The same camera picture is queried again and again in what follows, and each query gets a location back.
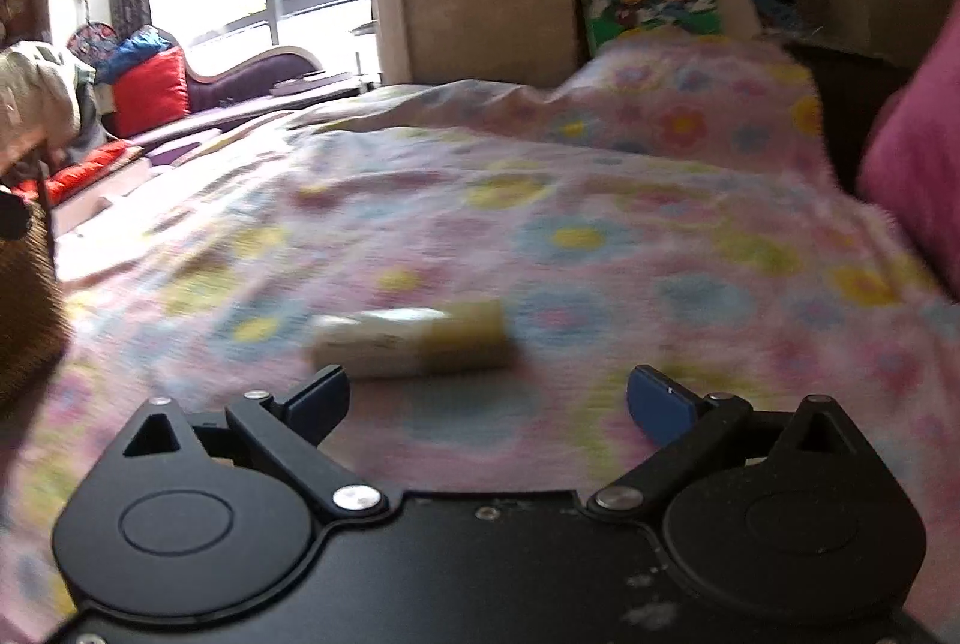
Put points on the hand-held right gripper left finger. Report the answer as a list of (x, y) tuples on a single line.
[(322, 400)]

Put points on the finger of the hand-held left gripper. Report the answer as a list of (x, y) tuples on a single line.
[(11, 217)]

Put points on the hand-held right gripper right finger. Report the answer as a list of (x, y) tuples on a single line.
[(664, 404)]

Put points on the woven straw basket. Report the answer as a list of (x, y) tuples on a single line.
[(26, 314)]

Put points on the cream and gold tube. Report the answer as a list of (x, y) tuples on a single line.
[(412, 337)]

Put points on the red flat cushion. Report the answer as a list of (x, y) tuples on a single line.
[(82, 168)]

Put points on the pile of light clothes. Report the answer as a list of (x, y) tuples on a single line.
[(41, 89)]

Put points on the red pillow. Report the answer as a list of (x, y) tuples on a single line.
[(150, 93)]

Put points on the colourful round bag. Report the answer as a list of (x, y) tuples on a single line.
[(90, 41)]

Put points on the blue cloth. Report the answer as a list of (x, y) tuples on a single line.
[(135, 52)]

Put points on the floral pink blanket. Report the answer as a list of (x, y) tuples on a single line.
[(562, 224)]

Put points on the purple chaise lounge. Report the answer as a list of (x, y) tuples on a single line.
[(247, 78)]

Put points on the book on window seat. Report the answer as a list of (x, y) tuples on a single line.
[(311, 84)]

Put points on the pink pillow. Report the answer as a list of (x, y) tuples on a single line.
[(919, 157)]

